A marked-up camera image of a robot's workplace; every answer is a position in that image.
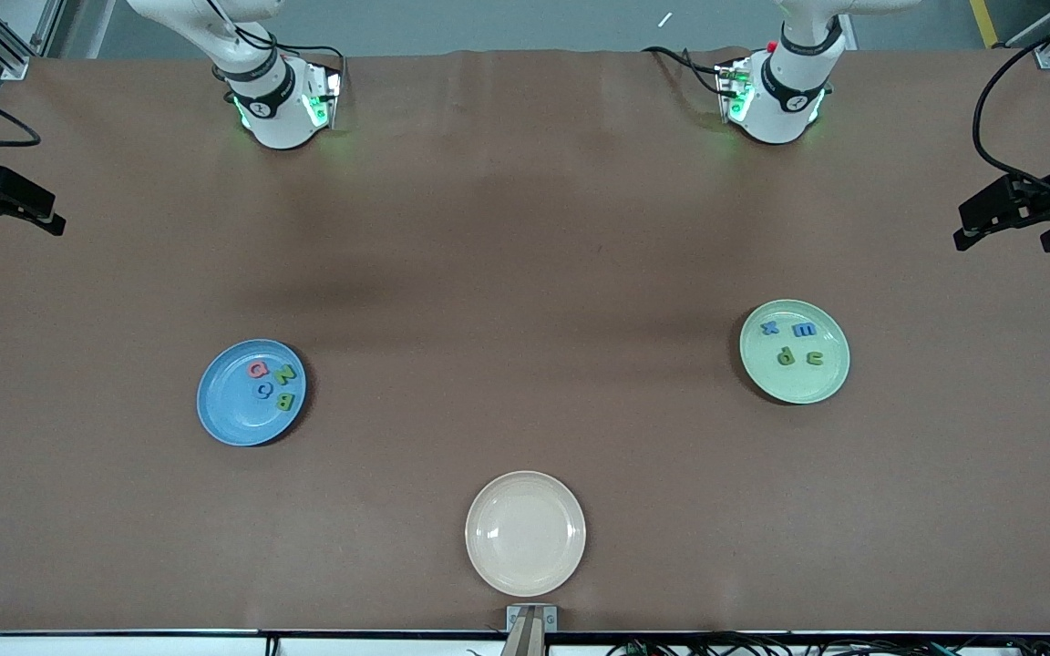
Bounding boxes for green plate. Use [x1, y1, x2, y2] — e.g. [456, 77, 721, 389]
[739, 299, 851, 405]

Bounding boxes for blue plate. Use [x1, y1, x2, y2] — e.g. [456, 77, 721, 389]
[196, 339, 308, 447]

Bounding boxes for beige plate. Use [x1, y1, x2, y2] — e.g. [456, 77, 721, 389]
[465, 470, 587, 598]

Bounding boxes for black base cable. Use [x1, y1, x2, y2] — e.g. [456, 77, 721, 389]
[642, 46, 726, 97]
[283, 46, 347, 92]

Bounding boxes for white table edge rail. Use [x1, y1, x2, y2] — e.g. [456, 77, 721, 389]
[0, 630, 1050, 656]

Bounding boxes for tangled black cables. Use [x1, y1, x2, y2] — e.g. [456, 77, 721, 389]
[602, 631, 1050, 656]

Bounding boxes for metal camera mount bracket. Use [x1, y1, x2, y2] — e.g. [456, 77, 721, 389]
[499, 604, 559, 656]

